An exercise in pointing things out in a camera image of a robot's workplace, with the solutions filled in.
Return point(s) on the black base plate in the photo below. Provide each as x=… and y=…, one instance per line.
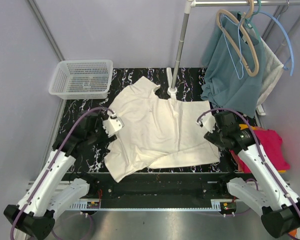
x=162, y=191

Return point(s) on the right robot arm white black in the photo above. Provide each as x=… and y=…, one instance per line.
x=277, y=204

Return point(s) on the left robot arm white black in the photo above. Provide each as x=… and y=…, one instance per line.
x=36, y=213

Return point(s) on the light blue thick hanger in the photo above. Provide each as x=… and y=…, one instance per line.
x=290, y=62

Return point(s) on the white grey towel hanging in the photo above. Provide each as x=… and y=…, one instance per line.
x=272, y=73

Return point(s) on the black marble pattern mat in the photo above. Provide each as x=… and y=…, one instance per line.
x=91, y=158

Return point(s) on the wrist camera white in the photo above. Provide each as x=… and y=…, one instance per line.
x=112, y=124
x=208, y=122

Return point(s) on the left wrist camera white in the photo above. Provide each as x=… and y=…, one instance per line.
x=112, y=124

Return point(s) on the white perforated plastic basket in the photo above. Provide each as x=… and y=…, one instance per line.
x=82, y=79

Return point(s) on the cream white t shirt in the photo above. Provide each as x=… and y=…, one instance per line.
x=157, y=133

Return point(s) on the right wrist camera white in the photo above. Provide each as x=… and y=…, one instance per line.
x=208, y=122

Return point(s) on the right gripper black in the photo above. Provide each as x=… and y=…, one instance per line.
x=212, y=137

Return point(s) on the metal clothes rack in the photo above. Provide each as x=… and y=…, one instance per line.
x=189, y=4

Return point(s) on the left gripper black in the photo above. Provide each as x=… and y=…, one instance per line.
x=105, y=138

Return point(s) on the pink red t shirt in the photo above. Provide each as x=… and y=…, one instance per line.
x=272, y=145

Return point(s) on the teal t shirt hanging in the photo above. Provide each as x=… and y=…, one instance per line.
x=226, y=82

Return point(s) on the beige clothes hanger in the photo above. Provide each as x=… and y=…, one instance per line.
x=240, y=28

